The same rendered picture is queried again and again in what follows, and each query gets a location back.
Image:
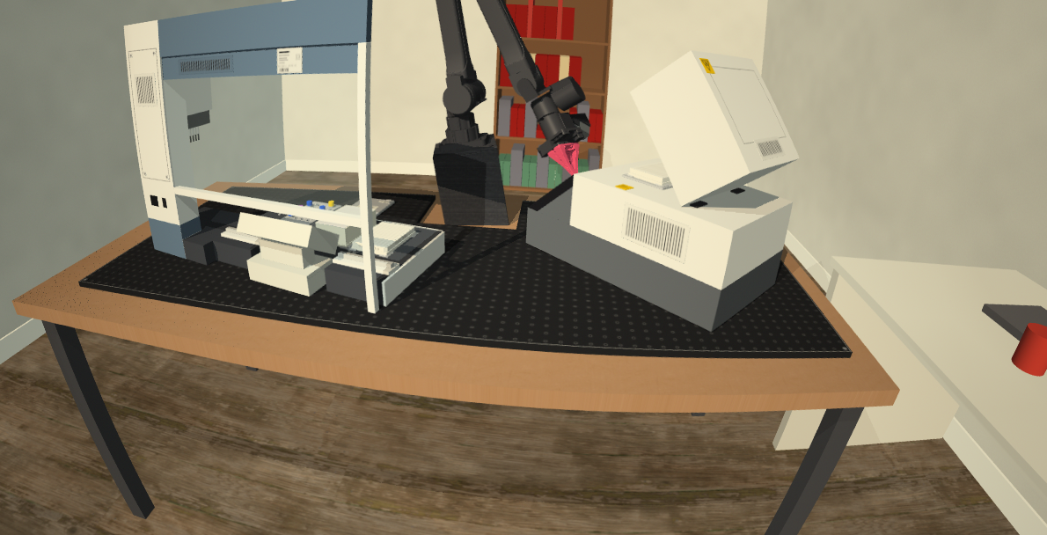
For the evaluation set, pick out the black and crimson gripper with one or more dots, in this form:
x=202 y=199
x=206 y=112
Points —
x=564 y=153

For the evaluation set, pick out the cream benchtop instrument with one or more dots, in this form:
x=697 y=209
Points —
x=713 y=122

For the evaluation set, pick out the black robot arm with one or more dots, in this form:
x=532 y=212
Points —
x=460 y=96

